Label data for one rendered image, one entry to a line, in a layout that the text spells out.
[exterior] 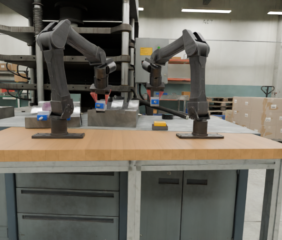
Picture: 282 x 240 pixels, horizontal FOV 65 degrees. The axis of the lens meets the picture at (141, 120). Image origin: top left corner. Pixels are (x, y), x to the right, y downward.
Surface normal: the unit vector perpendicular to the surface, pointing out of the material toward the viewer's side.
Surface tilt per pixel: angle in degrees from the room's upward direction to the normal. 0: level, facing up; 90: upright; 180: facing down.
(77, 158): 90
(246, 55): 90
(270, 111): 83
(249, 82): 90
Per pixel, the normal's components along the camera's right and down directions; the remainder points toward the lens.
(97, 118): -0.03, 0.13
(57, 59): 0.83, 0.27
